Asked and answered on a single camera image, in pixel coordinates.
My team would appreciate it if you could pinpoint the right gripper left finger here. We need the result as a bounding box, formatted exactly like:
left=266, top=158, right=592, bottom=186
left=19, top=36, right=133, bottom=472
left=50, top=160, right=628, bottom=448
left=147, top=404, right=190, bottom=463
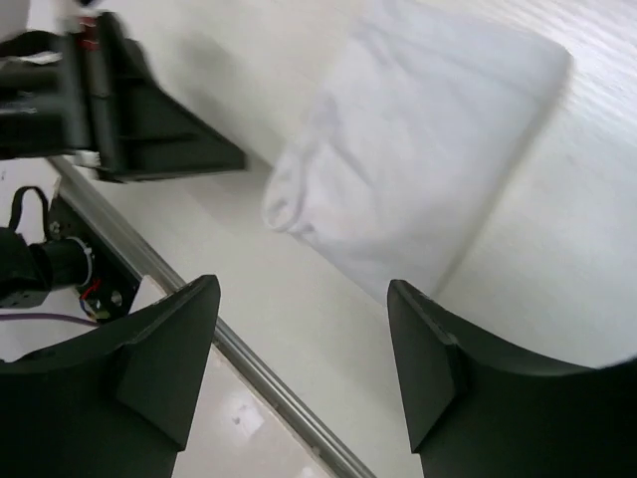
left=1, top=275, right=221, bottom=477

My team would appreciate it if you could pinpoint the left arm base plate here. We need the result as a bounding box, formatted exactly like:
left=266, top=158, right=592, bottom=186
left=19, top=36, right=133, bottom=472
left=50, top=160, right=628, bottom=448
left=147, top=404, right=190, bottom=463
left=50, top=196, right=140, bottom=324

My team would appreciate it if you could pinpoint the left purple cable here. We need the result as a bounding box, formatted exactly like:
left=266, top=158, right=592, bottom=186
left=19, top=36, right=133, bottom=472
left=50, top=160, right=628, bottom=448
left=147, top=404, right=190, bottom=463
left=0, top=311, right=99, bottom=329

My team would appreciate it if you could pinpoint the aluminium front rail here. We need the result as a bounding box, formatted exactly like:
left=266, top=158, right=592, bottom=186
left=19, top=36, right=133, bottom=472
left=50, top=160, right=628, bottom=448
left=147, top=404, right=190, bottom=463
left=48, top=156, right=373, bottom=477

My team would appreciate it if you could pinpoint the white skirt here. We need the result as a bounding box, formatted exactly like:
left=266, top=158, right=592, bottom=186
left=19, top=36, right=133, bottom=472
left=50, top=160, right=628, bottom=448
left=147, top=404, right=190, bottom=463
left=263, top=1, right=571, bottom=301

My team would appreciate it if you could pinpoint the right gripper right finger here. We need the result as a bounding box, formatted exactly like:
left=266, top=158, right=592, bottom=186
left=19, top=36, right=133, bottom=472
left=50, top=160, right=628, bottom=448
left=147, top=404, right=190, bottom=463
left=387, top=280, right=636, bottom=477

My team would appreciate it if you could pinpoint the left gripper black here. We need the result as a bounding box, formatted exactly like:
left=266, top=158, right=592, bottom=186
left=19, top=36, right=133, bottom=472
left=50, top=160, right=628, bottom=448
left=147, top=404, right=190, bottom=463
left=1, top=12, right=247, bottom=182

